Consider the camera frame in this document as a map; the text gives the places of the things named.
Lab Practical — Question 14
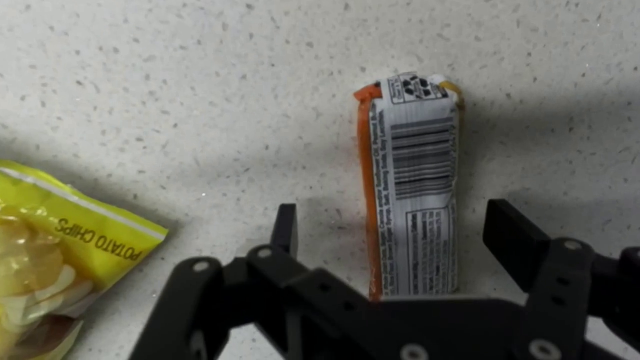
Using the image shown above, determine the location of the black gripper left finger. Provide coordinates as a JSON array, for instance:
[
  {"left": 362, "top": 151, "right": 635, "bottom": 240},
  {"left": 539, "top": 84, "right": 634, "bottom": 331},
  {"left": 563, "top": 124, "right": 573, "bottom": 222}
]
[{"left": 127, "top": 204, "right": 314, "bottom": 360}]

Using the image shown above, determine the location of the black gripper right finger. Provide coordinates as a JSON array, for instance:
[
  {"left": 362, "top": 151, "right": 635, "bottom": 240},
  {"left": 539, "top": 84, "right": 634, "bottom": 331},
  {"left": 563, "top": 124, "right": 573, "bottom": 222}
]
[{"left": 482, "top": 199, "right": 640, "bottom": 360}]

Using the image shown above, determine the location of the white and yellow rectangular packet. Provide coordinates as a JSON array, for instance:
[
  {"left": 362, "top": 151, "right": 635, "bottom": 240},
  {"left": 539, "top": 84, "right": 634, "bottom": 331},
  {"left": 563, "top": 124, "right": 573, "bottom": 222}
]
[{"left": 353, "top": 72, "right": 464, "bottom": 300}]

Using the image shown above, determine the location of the yellow potato chips bag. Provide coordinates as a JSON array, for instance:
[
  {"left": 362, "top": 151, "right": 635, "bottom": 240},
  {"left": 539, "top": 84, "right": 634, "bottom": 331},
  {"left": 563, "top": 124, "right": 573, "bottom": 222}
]
[{"left": 0, "top": 161, "right": 168, "bottom": 360}]

